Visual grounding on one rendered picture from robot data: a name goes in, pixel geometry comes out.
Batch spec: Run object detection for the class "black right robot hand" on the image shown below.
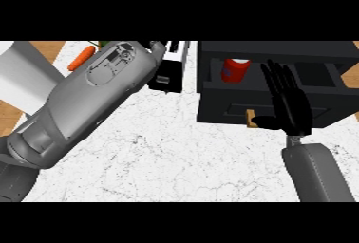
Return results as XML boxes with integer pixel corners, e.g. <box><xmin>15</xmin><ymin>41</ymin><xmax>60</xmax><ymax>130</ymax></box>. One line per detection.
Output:
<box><xmin>252</xmin><ymin>58</ymin><xmax>315</xmax><ymax>138</ymax></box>

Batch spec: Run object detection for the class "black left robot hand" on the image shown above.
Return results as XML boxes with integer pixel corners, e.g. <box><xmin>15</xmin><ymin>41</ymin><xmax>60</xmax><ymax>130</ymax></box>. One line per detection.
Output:
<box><xmin>148</xmin><ymin>41</ymin><xmax>187</xmax><ymax>94</ymax></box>

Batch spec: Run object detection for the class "red can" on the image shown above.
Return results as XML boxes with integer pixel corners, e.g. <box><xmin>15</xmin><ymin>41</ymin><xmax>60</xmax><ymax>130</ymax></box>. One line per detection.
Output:
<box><xmin>221</xmin><ymin>58</ymin><xmax>253</xmax><ymax>84</ymax></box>

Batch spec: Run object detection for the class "dark grey drawer front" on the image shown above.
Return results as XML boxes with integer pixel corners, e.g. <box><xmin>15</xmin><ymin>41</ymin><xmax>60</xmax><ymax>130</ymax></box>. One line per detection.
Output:
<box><xmin>195</xmin><ymin>88</ymin><xmax>351</xmax><ymax>129</ymax></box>

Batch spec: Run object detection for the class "dark grey open drawer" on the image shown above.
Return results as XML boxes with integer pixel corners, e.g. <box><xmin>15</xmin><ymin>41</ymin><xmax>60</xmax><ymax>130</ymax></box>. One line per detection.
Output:
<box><xmin>195</xmin><ymin>41</ymin><xmax>359</xmax><ymax>96</ymax></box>

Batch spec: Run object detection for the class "orange carrot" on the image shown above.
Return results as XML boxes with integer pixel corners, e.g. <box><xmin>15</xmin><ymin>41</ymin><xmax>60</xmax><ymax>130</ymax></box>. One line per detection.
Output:
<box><xmin>67</xmin><ymin>45</ymin><xmax>98</xmax><ymax>72</ymax></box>

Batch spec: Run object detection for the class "pale grey appliance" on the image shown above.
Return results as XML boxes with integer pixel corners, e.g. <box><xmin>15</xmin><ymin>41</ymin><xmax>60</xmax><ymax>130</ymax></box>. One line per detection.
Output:
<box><xmin>0</xmin><ymin>41</ymin><xmax>68</xmax><ymax>117</ymax></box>

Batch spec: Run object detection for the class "wooden drawer handle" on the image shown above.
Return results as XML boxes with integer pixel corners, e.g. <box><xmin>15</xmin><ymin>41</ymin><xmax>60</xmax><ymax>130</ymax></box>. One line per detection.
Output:
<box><xmin>246</xmin><ymin>108</ymin><xmax>260</xmax><ymax>129</ymax></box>

